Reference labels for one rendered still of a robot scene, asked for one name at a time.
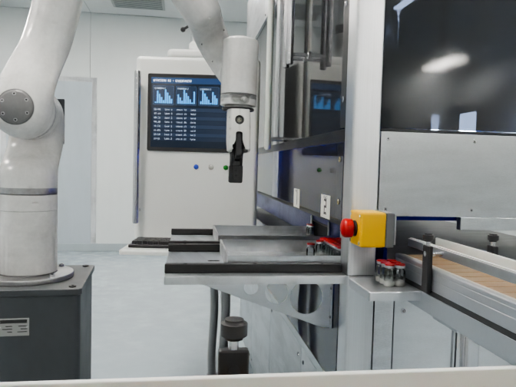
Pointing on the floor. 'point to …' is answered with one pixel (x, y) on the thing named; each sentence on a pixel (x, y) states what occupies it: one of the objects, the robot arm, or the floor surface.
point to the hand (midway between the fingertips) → (235, 174)
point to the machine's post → (360, 175)
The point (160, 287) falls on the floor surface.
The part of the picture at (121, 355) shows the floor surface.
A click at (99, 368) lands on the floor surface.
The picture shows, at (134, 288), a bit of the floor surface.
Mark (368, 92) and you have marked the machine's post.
